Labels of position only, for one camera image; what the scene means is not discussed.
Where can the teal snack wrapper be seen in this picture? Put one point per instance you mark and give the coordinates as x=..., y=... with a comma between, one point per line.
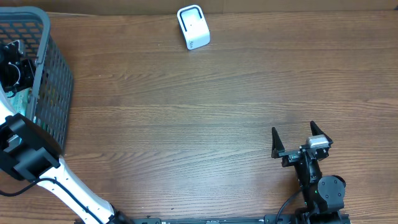
x=20, y=100

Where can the white barcode scanner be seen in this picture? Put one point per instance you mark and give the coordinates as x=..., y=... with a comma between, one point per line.
x=194, y=27

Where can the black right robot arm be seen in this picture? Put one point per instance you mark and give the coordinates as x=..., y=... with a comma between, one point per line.
x=323, y=195

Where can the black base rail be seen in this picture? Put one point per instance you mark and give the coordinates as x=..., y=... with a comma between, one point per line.
x=267, y=219

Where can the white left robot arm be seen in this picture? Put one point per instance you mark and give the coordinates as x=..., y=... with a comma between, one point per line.
x=30, y=153

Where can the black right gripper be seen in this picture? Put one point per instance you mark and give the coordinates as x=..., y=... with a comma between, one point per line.
x=291, y=156

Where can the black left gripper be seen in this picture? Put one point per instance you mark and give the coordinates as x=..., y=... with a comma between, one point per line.
x=29, y=67

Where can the grey plastic mesh basket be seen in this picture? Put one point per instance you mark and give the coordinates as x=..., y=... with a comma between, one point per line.
x=51, y=94

